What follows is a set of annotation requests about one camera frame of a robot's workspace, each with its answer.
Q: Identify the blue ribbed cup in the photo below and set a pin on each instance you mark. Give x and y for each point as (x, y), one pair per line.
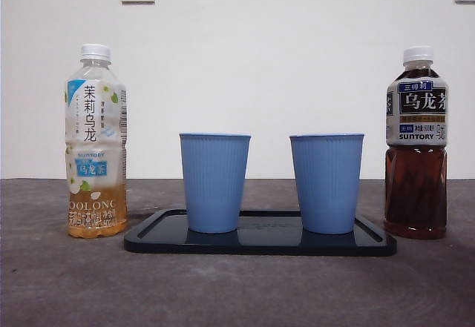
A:
(213, 186)
(326, 186)

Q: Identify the dark oolong tea bottle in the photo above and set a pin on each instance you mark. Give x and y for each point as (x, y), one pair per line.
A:
(415, 190)

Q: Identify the pale jasmine oolong tea bottle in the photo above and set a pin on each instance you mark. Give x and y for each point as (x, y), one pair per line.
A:
(96, 197)

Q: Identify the dark blue tray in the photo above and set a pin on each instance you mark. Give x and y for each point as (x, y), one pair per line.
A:
(267, 243)

